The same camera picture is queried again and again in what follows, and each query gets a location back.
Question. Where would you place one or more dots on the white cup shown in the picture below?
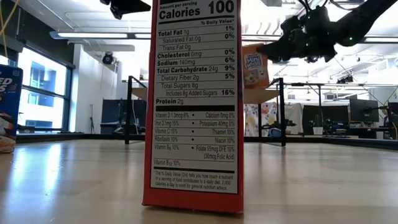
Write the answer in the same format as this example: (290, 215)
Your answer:
(317, 131)

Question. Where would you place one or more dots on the red Froot Loops cereal box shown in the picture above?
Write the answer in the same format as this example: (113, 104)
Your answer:
(196, 93)

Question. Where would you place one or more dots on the linear ceiling light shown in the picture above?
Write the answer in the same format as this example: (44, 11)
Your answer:
(93, 35)

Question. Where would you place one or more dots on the black computer monitor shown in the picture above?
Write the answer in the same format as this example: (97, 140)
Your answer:
(363, 110)

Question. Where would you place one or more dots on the person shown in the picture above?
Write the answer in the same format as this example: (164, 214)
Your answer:
(392, 123)

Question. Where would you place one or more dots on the blue Frosted Flakes cereal box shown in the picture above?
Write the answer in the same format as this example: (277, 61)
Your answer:
(9, 102)

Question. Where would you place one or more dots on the large window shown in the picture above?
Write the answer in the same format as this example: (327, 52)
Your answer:
(43, 93)

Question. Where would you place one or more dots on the floral patterned cloth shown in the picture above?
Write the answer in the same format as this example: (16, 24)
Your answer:
(267, 115)

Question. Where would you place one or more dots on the wooden shelf black metal frame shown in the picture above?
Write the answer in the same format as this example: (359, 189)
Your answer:
(264, 96)

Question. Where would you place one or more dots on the orange Mini Wheats cereal box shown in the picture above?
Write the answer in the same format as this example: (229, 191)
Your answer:
(253, 68)

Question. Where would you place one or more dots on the blue round object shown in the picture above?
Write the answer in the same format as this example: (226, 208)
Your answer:
(275, 133)

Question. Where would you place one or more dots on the black ceiling spotlight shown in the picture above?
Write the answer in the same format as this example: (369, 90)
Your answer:
(107, 58)
(345, 79)

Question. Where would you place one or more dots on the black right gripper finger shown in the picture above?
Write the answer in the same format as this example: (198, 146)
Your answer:
(275, 53)

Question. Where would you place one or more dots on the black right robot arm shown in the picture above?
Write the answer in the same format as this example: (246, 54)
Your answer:
(367, 21)

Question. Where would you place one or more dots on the dark blue partition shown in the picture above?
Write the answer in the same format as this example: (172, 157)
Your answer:
(112, 115)

